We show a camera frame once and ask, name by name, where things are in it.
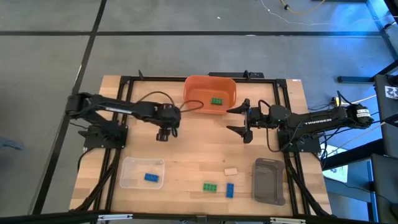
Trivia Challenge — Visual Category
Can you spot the black metal stand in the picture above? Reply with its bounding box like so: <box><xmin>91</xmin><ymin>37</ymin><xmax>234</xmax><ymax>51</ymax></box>
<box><xmin>337</xmin><ymin>58</ymin><xmax>398</xmax><ymax>84</ymax></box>

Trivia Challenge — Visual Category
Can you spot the smoky grey plastic bin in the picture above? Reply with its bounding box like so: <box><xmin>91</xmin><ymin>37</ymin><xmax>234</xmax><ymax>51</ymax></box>
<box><xmin>251</xmin><ymin>157</ymin><xmax>287</xmax><ymax>207</ymax></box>

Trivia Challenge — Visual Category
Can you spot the black equipment cart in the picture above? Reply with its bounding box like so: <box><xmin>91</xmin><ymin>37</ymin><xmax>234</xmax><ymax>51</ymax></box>
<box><xmin>371</xmin><ymin>154</ymin><xmax>398</xmax><ymax>223</ymax></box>
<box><xmin>373</xmin><ymin>73</ymin><xmax>398</xmax><ymax>158</ymax></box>

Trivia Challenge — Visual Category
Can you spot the black flat bar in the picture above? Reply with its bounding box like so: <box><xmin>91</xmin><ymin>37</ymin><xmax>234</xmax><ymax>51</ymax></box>
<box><xmin>208</xmin><ymin>70</ymin><xmax>265</xmax><ymax>79</ymax></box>

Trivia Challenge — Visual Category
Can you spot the black cable bundle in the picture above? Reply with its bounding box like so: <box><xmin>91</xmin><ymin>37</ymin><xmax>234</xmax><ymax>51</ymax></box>
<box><xmin>74</xmin><ymin>148</ymin><xmax>122</xmax><ymax>212</ymax></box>
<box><xmin>284</xmin><ymin>152</ymin><xmax>332</xmax><ymax>217</ymax></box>

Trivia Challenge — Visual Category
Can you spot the white printed tag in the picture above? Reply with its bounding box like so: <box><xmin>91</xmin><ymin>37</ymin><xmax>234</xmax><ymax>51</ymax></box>
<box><xmin>384</xmin><ymin>85</ymin><xmax>398</xmax><ymax>100</ymax></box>

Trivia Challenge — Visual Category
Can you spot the orange plastic bin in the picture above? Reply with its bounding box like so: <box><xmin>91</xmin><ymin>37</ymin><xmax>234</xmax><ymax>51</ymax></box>
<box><xmin>182</xmin><ymin>75</ymin><xmax>238</xmax><ymax>116</ymax></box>

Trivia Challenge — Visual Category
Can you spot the white paper sheet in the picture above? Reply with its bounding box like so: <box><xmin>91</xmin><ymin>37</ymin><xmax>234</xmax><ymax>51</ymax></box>
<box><xmin>323</xmin><ymin>144</ymin><xmax>349</xmax><ymax>184</ymax></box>

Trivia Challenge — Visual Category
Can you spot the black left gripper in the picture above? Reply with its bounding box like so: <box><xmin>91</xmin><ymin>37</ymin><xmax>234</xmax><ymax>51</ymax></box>
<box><xmin>156</xmin><ymin>104</ymin><xmax>182</xmax><ymax>142</ymax></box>

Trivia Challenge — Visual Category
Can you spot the yellow floor cable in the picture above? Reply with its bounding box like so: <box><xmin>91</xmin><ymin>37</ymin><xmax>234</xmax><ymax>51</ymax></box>
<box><xmin>279</xmin><ymin>0</ymin><xmax>327</xmax><ymax>16</ymax></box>

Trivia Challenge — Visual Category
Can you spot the clear plastic bin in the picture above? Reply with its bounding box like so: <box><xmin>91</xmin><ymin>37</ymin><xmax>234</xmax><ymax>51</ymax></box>
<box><xmin>119</xmin><ymin>156</ymin><xmax>166</xmax><ymax>190</ymax></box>

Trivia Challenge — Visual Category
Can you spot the silver metal bracket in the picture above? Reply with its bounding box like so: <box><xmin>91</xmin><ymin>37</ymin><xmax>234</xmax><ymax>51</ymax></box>
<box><xmin>269</xmin><ymin>217</ymin><xmax>307</xmax><ymax>224</ymax></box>
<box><xmin>97</xmin><ymin>213</ymin><xmax>134</xmax><ymax>222</ymax></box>

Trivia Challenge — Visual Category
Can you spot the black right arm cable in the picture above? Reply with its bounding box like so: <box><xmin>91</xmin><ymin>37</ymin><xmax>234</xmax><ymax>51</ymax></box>
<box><xmin>257</xmin><ymin>99</ymin><xmax>282</xmax><ymax>153</ymax></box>

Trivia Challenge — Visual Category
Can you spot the black aluminium table frame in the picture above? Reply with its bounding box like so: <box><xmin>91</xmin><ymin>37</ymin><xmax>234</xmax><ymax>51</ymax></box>
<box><xmin>104</xmin><ymin>70</ymin><xmax>312</xmax><ymax>218</ymax></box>

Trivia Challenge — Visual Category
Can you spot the black crossbeam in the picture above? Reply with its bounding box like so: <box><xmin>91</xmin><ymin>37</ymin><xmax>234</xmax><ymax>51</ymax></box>
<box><xmin>0</xmin><ymin>210</ymin><xmax>398</xmax><ymax>224</ymax></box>

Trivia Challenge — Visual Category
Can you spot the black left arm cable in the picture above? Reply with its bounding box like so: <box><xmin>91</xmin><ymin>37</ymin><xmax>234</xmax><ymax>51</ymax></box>
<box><xmin>136</xmin><ymin>90</ymin><xmax>205</xmax><ymax>113</ymax></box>

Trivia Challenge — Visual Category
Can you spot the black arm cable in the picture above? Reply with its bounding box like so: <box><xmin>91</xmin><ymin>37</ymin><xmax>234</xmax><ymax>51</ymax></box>
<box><xmin>136</xmin><ymin>90</ymin><xmax>205</xmax><ymax>113</ymax></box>
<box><xmin>257</xmin><ymin>99</ymin><xmax>282</xmax><ymax>153</ymax></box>

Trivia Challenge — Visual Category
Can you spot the white floor cable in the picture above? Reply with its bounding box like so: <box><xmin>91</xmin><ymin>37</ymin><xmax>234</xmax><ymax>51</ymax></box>
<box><xmin>260</xmin><ymin>0</ymin><xmax>335</xmax><ymax>26</ymax></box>

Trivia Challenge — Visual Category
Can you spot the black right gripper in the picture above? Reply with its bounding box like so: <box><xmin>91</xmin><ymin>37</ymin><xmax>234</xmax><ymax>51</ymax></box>
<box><xmin>226</xmin><ymin>98</ymin><xmax>272</xmax><ymax>144</ymax></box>

